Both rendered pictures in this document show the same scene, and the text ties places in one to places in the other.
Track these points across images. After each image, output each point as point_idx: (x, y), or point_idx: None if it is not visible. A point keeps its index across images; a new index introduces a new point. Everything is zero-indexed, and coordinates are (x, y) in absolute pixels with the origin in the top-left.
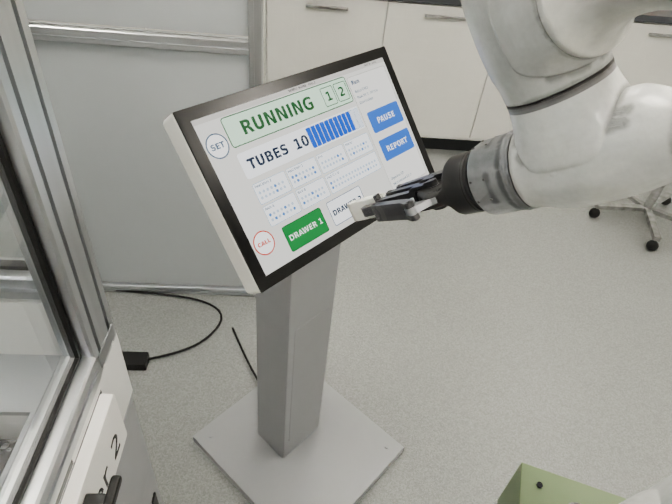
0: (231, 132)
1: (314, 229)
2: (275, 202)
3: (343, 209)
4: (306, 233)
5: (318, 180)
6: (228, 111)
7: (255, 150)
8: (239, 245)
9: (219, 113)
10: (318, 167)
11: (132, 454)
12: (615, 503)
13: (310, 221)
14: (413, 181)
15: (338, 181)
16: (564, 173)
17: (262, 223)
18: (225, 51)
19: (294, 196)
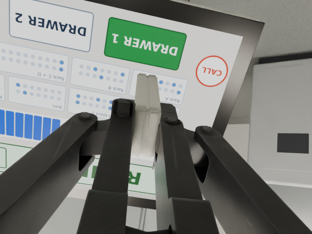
0: (154, 180)
1: (133, 35)
2: (161, 99)
3: (63, 24)
4: (149, 39)
5: (80, 84)
6: (142, 196)
7: (141, 156)
8: (239, 89)
9: (152, 198)
10: (68, 97)
11: None
12: None
13: (131, 48)
14: (70, 190)
15: (46, 63)
16: None
17: (195, 90)
18: None
19: (131, 89)
